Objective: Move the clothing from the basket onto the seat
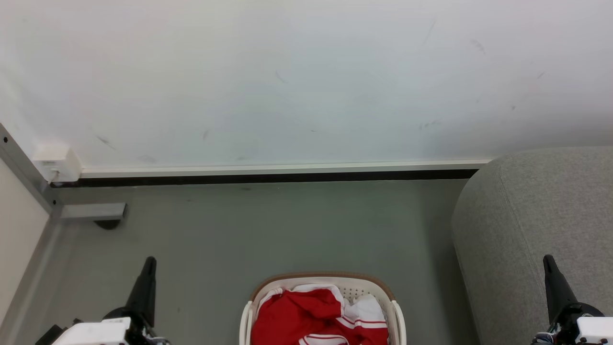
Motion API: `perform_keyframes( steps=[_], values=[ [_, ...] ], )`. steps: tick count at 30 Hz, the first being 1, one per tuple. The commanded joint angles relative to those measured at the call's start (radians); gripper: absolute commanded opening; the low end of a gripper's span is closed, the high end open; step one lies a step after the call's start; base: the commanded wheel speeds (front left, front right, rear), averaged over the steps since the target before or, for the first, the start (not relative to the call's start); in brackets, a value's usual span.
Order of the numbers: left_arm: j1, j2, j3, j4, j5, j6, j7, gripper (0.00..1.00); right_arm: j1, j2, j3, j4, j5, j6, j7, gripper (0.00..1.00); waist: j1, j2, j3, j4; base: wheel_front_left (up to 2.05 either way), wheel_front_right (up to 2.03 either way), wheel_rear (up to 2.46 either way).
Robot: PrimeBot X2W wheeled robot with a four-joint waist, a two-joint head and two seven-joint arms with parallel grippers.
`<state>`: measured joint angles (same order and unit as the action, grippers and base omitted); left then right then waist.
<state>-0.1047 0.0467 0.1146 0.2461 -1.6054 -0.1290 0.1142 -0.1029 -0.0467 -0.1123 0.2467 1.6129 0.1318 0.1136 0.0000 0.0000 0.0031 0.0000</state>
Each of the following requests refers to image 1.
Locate white wall outlet box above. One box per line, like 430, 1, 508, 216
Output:
33, 143, 83, 184

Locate red garment white striped trim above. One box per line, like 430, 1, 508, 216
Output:
250, 284, 388, 345

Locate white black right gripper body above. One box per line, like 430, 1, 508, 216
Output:
534, 303, 613, 345

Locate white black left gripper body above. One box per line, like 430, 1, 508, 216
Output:
53, 308, 168, 345

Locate white and black baseboard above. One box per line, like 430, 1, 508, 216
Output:
50, 159, 494, 188

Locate white laundry basket brown rim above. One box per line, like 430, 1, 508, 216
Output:
239, 272, 407, 345

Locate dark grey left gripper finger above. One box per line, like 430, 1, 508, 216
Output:
125, 257, 157, 327

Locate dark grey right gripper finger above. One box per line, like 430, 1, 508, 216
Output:
543, 255, 578, 322

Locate grey fabric sofa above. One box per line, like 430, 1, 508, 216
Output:
451, 146, 613, 345

